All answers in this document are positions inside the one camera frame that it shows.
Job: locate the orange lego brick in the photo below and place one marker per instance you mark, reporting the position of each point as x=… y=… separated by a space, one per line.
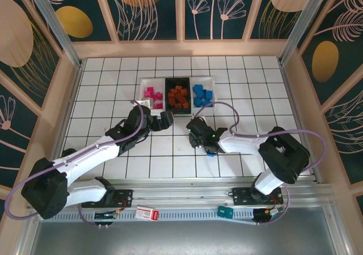
x=171 y=97
x=171 y=104
x=179 y=96
x=172 y=91
x=186 y=104
x=185 y=91
x=179 y=88
x=179 y=105

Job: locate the pink lego brick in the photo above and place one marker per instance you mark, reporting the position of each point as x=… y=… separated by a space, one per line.
x=147 y=96
x=149 y=91
x=154 y=99
x=159 y=106
x=158 y=96

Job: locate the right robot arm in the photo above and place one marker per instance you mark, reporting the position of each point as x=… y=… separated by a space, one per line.
x=241 y=144

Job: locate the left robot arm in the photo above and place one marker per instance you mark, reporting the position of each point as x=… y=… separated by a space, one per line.
x=85 y=158

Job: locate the black plastic bin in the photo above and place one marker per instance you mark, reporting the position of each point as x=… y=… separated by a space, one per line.
x=184 y=82

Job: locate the white plastic bin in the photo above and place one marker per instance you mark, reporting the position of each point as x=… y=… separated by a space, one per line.
x=143 y=84
x=213 y=84

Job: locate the teal card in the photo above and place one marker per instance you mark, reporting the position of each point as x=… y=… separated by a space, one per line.
x=225 y=212

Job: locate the red and white box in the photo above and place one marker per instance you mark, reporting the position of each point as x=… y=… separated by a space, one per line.
x=147 y=213

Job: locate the grey metal sheet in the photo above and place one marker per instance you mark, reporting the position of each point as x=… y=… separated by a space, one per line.
x=170 y=240

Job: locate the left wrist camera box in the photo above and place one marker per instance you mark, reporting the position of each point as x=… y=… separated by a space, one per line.
x=146 y=104

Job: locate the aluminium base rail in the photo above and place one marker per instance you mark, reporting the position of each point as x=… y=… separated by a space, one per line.
x=184 y=194

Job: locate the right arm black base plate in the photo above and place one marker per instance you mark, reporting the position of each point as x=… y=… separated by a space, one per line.
x=241 y=196

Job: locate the aluminium side rail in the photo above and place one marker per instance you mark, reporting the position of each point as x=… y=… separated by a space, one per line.
x=296 y=110
x=67 y=110

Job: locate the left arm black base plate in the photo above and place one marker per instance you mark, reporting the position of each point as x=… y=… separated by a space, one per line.
x=124 y=199

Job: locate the wall panel with flowers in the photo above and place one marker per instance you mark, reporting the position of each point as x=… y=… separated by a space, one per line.
x=204 y=25

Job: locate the wall panel with white leaves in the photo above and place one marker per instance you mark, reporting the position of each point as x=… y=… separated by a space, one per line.
x=141 y=10

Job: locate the wall panel with pink flower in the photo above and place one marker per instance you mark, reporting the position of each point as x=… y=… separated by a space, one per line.
x=11 y=141

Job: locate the wall panel with yellow oval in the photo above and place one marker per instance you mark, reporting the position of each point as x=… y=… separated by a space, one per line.
x=73 y=22

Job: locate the wall panel with pink leaves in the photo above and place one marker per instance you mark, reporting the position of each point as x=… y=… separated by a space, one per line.
x=348 y=130

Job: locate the wall panel with peach circle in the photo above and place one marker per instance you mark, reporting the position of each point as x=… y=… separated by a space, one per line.
x=272 y=19

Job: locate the aluminium corner post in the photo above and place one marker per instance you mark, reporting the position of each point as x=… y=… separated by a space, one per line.
x=304 y=22
x=51 y=13

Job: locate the wall panel with yellow lines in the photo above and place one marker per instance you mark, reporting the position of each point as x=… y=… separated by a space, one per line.
x=17 y=39

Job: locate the wall panel with gold oval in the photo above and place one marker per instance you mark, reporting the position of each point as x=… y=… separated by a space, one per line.
x=340 y=25

